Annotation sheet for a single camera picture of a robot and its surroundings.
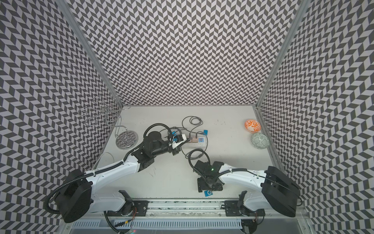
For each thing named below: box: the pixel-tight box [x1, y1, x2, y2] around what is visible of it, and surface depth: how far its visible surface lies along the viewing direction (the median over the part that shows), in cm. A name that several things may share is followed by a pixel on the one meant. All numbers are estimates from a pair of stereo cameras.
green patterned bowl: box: [250, 132, 270, 150], surface depth 97 cm
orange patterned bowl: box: [244, 119, 262, 134], surface depth 104 cm
